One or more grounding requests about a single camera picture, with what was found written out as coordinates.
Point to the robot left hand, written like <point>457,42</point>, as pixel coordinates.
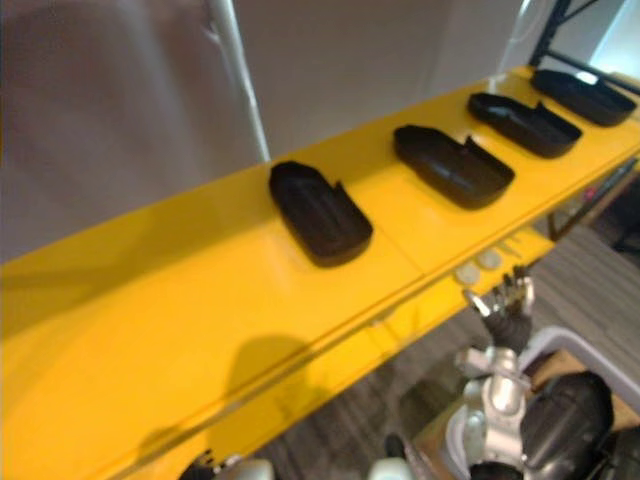
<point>202,470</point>

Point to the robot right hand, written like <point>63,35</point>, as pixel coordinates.
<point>510,320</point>

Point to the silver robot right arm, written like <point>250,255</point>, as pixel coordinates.
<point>495,400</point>

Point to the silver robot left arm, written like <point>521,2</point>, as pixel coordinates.
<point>252,471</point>

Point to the yellow lower shelf board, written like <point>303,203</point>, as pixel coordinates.
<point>450,305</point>

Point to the yellow metal shelf board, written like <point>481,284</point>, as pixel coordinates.
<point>150,310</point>

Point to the white round disc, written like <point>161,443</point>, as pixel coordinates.
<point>487,259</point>
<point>469,274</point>

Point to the grey plastic box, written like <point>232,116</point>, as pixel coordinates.
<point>595,355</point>

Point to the black plastic housing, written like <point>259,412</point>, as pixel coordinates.
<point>525,125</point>
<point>580,97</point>
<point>452,167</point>
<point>320,217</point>
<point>567,420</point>

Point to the black metal rack upright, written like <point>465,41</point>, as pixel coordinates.
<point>552,27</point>

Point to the white metal post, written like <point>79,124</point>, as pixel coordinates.
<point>239,65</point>

